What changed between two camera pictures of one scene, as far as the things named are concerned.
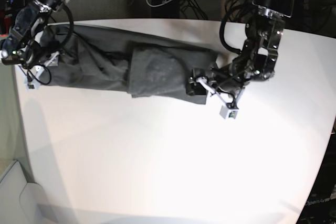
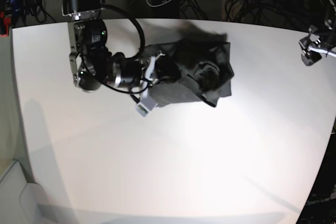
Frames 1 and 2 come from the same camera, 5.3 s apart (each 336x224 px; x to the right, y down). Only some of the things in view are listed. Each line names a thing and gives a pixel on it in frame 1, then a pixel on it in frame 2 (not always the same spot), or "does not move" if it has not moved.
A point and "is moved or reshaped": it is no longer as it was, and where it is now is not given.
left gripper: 41,55 -> 165,70
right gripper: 229,81 -> 308,56
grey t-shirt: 92,58 is moved or reshaped
